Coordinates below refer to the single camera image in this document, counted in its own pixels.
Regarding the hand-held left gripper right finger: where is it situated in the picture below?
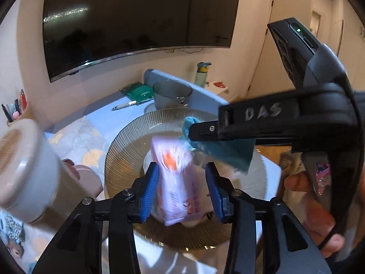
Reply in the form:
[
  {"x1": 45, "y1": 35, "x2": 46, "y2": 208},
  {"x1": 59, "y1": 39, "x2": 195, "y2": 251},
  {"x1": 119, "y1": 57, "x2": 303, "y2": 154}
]
[{"x1": 205, "y1": 162, "x2": 333, "y2": 274}]

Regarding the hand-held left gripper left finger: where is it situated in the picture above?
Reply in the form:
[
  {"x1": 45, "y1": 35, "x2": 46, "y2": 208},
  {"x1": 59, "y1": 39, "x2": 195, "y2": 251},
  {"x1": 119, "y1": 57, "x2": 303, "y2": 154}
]
[{"x1": 31, "y1": 162, "x2": 160, "y2": 274}]

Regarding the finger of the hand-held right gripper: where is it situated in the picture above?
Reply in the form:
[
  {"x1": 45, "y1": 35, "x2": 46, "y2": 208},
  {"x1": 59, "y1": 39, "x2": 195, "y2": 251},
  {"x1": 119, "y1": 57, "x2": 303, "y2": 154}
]
[{"x1": 189, "y1": 119, "x2": 221, "y2": 142}]

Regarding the lilac plastic packet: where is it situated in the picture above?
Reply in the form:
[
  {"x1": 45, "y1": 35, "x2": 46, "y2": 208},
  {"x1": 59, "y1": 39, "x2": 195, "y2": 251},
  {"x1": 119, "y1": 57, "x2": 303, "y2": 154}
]
[{"x1": 151, "y1": 137, "x2": 206, "y2": 227}]

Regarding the teal cloth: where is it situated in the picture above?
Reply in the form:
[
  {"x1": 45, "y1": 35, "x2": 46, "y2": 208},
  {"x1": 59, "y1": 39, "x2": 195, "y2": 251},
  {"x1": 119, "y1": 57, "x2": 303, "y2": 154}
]
[{"x1": 182, "y1": 116, "x2": 256, "y2": 172}]

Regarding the ribbed glass plate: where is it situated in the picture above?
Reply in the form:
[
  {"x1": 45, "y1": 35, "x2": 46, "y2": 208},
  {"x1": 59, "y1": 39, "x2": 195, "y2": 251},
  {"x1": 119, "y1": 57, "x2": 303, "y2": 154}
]
[{"x1": 104, "y1": 108, "x2": 269, "y2": 249}]

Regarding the black white checkered scrunchie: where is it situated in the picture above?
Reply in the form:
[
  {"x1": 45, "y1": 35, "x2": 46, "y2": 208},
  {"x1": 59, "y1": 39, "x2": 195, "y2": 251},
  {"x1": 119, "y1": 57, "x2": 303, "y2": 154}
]
[{"x1": 4, "y1": 215, "x2": 27, "y2": 242}]

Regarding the brown plush item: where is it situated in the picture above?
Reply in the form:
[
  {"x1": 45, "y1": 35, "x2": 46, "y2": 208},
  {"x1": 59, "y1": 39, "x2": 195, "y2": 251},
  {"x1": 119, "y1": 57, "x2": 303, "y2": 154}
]
[{"x1": 5, "y1": 237, "x2": 26, "y2": 261}]

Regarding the person's right hand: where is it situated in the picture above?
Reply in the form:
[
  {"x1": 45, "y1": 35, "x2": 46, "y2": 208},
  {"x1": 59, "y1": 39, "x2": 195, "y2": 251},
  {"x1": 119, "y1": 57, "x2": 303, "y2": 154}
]
[{"x1": 284, "y1": 173, "x2": 355, "y2": 259}]

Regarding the grey blue rectangular box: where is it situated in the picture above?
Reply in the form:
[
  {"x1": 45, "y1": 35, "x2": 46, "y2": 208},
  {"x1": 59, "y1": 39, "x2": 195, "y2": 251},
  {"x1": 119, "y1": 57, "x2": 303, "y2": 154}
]
[{"x1": 143, "y1": 68, "x2": 230, "y2": 115}]

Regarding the white side table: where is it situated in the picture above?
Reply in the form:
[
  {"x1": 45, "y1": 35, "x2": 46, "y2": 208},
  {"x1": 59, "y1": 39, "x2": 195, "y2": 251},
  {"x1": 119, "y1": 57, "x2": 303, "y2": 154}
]
[{"x1": 204, "y1": 79, "x2": 231, "y2": 96}]

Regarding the clear glass cup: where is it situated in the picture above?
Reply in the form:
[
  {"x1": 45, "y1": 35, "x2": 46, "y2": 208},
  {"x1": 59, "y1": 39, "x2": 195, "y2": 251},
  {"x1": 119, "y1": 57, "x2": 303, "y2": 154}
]
[{"x1": 152, "y1": 80, "x2": 194, "y2": 111}]

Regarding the green water bottle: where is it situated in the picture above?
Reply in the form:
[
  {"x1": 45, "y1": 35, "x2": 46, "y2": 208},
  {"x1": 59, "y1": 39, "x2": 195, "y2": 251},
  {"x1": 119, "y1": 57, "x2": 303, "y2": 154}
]
[{"x1": 195, "y1": 62, "x2": 212, "y2": 88}]

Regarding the tan leather pouch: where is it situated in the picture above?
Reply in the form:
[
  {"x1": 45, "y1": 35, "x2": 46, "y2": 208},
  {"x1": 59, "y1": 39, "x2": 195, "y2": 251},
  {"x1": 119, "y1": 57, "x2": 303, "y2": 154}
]
[{"x1": 61, "y1": 158, "x2": 104, "y2": 203}]

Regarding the white door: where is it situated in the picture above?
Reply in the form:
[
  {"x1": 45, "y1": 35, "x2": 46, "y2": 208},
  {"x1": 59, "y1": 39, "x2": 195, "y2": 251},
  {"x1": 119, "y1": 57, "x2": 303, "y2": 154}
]
[{"x1": 248, "y1": 0, "x2": 315, "y2": 92}]

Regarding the green foil packet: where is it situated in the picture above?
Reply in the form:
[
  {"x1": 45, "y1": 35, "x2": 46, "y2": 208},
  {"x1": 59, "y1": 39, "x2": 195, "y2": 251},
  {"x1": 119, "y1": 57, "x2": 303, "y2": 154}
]
[{"x1": 120, "y1": 82, "x2": 156, "y2": 103}]

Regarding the white pen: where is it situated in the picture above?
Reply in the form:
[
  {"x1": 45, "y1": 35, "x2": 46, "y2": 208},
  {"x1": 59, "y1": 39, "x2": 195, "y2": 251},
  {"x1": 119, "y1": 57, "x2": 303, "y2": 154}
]
[{"x1": 112, "y1": 100, "x2": 139, "y2": 111}]

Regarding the leaf pattern table cloth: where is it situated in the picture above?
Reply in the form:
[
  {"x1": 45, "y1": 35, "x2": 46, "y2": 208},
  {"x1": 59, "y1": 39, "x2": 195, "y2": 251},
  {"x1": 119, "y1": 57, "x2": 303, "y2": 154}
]
[{"x1": 46, "y1": 116, "x2": 115, "y2": 195}]

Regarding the beige cylindrical canister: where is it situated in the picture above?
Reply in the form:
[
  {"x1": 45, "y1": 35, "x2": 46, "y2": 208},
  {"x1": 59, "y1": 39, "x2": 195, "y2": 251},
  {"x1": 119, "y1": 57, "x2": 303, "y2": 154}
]
[{"x1": 0, "y1": 119, "x2": 99, "y2": 224}]

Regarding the wooden pen holder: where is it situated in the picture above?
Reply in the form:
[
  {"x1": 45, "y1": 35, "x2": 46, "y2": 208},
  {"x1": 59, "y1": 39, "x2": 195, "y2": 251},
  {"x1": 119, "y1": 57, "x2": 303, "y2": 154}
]
[{"x1": 7, "y1": 103, "x2": 35, "y2": 129}]

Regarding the bunch of pens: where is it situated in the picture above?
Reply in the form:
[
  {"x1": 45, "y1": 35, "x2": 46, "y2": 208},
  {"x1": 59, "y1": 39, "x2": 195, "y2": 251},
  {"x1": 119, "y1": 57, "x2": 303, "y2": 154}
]
[{"x1": 1, "y1": 89, "x2": 28, "y2": 123}]

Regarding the black wall television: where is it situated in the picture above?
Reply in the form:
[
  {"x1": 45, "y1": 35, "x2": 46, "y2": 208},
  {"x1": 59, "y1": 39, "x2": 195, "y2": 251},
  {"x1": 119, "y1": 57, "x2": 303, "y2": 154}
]
[{"x1": 43, "y1": 0, "x2": 242, "y2": 83}]

